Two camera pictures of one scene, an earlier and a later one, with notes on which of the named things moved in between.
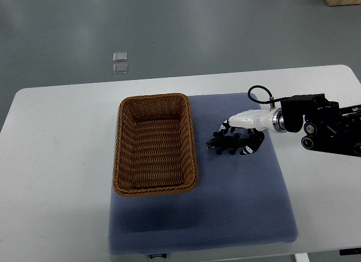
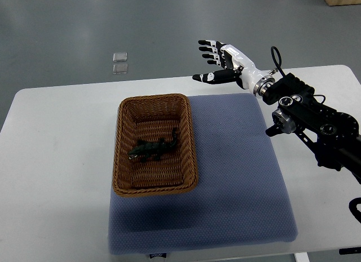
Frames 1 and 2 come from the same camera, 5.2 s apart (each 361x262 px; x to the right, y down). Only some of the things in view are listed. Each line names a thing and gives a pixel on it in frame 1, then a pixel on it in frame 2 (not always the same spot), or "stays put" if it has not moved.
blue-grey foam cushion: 240,199 stays put
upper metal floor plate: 120,57 stays put
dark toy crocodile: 230,142 → 145,150
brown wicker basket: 155,151 stays put
